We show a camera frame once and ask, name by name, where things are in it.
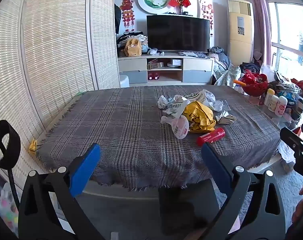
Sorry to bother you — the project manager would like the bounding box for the yellow bag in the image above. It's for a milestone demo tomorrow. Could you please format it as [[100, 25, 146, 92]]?
[[183, 101, 216, 133]]

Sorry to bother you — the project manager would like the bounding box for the black strap loop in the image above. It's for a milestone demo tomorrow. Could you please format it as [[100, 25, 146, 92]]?
[[0, 120, 21, 168]]

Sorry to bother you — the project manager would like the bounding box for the heap of grey clothes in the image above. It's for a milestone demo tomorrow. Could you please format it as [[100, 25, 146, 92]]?
[[209, 46, 242, 87]]

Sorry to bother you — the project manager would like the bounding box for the clear plastic bag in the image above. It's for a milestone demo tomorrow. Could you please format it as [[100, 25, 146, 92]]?
[[278, 140, 296, 173]]

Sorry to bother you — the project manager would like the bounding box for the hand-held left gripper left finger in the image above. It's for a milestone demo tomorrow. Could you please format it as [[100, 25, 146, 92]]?
[[18, 143, 104, 240]]

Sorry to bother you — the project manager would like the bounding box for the white television cabinet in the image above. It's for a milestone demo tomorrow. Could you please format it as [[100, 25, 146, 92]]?
[[117, 52, 214, 85]]

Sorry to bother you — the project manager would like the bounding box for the cardboard box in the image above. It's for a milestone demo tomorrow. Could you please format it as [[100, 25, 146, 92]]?
[[147, 59, 164, 70]]

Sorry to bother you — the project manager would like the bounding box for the white toothpaste tube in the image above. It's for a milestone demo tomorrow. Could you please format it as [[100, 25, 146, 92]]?
[[163, 94, 191, 118]]

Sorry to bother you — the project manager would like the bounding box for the bag of colourful items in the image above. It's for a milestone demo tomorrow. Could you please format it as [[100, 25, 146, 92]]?
[[0, 182, 19, 230]]

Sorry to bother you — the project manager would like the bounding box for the blue packet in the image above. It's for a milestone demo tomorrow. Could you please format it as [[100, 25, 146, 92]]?
[[279, 91, 296, 103]]

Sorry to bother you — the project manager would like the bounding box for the red fish hanging ornament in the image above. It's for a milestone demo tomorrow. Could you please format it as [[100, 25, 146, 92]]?
[[120, 0, 136, 33]]

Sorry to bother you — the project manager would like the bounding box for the black braided cable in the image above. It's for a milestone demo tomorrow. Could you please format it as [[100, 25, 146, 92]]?
[[8, 166, 20, 207]]

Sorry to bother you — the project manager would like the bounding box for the white bottle pink label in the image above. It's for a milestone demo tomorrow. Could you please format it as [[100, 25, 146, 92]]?
[[275, 96, 288, 117]]

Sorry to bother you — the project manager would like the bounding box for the paper wrapper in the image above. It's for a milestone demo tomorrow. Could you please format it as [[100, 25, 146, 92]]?
[[215, 111, 237, 125]]

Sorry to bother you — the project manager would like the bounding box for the pink white plastic wrapper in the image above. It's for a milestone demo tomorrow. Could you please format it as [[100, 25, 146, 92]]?
[[161, 115, 190, 140]]

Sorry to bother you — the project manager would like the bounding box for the cream standing air conditioner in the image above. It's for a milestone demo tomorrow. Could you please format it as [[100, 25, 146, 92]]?
[[228, 0, 254, 67]]

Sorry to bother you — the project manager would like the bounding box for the red plastic bowl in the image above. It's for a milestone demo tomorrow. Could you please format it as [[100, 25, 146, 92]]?
[[240, 69, 269, 97]]

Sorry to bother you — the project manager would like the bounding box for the red tube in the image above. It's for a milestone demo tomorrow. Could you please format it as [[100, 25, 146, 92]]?
[[197, 127, 226, 147]]

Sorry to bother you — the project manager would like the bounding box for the round framed wall picture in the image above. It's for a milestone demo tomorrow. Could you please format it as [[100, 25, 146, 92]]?
[[138, 0, 170, 15]]

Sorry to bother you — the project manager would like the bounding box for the dark hanging jacket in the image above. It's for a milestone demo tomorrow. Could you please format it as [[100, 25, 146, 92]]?
[[114, 3, 121, 34]]

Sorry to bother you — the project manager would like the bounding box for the bamboo screen panel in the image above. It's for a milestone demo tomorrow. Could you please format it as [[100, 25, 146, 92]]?
[[0, 5, 50, 180], [90, 0, 120, 90], [21, 0, 95, 130]]

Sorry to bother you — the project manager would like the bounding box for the white paper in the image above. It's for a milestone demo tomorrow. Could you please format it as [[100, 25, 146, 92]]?
[[157, 95, 173, 110]]

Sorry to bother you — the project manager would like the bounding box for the window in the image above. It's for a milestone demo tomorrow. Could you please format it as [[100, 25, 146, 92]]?
[[263, 0, 303, 80]]

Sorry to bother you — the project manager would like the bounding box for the red flower decoration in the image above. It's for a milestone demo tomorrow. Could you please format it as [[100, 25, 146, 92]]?
[[169, 0, 191, 15]]

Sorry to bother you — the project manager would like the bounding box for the yellow plush backpack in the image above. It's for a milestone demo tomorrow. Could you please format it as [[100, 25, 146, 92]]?
[[124, 38, 142, 57]]

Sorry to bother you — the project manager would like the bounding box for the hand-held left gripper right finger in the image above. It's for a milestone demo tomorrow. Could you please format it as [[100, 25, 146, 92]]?
[[200, 142, 286, 240]]

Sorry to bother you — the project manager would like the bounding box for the grey plaid tablecloth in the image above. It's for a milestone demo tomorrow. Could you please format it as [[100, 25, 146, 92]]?
[[36, 85, 283, 191]]

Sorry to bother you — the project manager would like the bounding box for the pink curtain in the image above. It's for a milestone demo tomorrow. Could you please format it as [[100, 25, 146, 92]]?
[[247, 0, 272, 65]]

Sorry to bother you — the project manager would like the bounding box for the white plastic bag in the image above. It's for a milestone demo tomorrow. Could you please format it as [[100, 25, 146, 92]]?
[[260, 64, 276, 80]]

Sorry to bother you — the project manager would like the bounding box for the dark cup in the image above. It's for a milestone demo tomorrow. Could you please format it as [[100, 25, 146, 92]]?
[[292, 98, 303, 120]]

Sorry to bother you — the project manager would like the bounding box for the clear plastic wrapper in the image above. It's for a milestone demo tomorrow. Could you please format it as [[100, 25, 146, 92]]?
[[202, 89, 217, 105]]

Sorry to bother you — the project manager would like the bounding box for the red snack bag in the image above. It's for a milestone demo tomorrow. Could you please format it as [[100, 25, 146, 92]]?
[[291, 78, 303, 102]]

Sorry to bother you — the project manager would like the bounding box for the black flat television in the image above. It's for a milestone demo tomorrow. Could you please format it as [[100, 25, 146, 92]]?
[[146, 14, 210, 53]]

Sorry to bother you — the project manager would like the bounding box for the white bottle yellow cap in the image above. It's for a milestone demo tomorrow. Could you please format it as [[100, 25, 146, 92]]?
[[264, 88, 275, 107]]

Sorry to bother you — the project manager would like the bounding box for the white stool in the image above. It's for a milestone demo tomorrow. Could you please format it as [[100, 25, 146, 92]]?
[[119, 74, 130, 88]]

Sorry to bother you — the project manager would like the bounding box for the black bin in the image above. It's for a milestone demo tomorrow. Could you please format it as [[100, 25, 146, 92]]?
[[158, 185, 218, 236]]

